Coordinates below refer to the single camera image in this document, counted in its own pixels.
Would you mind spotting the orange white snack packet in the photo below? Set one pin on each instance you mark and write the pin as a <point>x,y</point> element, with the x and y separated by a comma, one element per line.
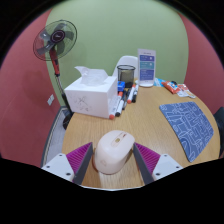
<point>188,90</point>

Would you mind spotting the cream pink computer mouse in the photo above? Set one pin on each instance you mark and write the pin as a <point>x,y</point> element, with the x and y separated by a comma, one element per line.
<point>112,151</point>

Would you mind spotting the blue patterned mouse pad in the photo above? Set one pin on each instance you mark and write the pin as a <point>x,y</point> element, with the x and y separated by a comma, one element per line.
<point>188,128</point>

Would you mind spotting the white marker black cap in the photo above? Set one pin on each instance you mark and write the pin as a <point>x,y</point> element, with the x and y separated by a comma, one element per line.
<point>120,107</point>

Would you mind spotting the blue whiteboard eraser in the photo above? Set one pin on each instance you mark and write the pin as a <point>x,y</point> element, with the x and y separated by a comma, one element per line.
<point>120,86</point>

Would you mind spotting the black red standing fan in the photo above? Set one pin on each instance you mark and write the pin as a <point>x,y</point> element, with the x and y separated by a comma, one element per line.
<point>56,36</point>

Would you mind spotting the white tissue box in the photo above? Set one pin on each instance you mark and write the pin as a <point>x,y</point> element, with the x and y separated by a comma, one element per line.
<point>90,96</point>

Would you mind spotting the white marker red cap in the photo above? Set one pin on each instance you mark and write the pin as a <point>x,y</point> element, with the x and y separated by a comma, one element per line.
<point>115,106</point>

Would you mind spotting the light blue packet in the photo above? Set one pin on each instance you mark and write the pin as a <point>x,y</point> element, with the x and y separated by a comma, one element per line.
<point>159,82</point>

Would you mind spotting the red snack packet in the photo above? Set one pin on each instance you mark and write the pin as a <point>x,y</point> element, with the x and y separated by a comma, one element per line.
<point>170,87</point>

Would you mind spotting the white wall socket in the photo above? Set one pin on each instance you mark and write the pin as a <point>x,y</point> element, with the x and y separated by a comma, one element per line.
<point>50,99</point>

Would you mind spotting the white flat packet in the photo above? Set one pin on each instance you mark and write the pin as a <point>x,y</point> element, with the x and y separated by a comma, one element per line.
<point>182,94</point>

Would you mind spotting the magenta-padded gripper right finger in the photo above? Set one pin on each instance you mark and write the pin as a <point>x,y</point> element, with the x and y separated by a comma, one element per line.
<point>160,165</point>

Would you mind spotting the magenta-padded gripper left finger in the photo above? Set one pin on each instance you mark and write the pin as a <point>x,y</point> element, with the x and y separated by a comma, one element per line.
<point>63,165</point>

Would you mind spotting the black mesh pen cup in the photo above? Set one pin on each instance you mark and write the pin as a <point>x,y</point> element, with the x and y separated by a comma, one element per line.
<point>126,75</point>

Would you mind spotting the dark chair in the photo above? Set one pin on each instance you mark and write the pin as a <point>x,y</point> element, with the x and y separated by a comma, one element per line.
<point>220,128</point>

